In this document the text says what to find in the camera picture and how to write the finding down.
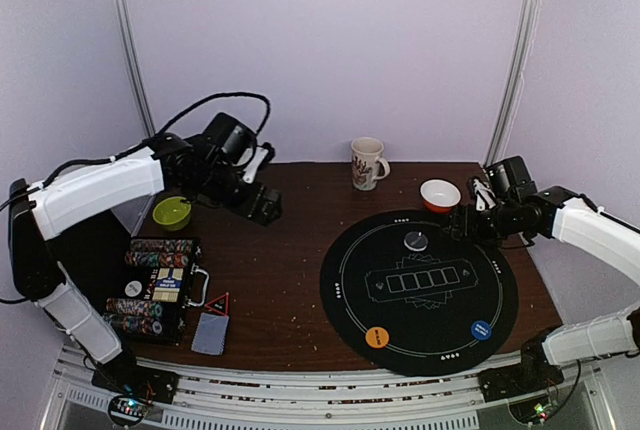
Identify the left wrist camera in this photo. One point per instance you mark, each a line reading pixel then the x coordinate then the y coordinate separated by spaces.
pixel 254 160

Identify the clear dealer button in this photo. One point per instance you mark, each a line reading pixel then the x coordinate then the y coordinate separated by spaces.
pixel 416 241

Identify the aluminium front rail base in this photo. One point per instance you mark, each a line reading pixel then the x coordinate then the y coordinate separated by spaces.
pixel 216 398

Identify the black poker chip case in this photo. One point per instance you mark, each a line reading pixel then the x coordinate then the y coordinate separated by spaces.
pixel 161 279

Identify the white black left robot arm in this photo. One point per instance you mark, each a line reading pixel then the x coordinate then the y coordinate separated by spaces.
pixel 64 240

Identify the orange big blind button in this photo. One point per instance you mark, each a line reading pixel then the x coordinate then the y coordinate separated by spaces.
pixel 377 337

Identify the floral ceramic mug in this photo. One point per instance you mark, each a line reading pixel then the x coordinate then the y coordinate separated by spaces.
pixel 368 163

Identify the left aluminium frame post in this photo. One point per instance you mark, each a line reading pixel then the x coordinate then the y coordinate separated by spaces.
pixel 132 66

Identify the round black poker mat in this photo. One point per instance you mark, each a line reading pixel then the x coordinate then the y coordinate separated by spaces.
pixel 427 300

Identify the blue small blind button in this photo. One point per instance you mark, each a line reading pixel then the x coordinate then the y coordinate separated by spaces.
pixel 481 330

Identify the white orange bowl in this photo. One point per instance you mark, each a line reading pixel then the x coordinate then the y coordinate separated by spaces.
pixel 439 196

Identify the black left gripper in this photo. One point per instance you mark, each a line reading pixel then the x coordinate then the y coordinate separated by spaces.
pixel 265 218

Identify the aluminium frame post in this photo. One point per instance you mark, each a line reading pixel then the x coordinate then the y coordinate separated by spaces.
pixel 511 96
pixel 132 66

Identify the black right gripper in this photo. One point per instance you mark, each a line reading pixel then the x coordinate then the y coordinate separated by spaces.
pixel 461 223

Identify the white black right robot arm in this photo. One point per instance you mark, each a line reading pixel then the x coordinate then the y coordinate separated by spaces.
pixel 506 202

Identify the green bowl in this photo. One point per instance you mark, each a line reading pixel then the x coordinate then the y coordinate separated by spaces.
pixel 173 213

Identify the blue playing card deck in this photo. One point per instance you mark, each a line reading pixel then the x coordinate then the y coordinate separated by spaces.
pixel 210 334

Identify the black red triangle marker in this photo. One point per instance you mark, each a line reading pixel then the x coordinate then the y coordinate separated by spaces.
pixel 219 305

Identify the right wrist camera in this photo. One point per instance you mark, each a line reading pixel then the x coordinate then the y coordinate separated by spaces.
pixel 483 196

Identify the right aluminium frame post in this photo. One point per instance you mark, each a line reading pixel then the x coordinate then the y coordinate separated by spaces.
pixel 511 96

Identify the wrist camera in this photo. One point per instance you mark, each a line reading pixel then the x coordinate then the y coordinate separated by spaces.
pixel 254 160
pixel 483 196

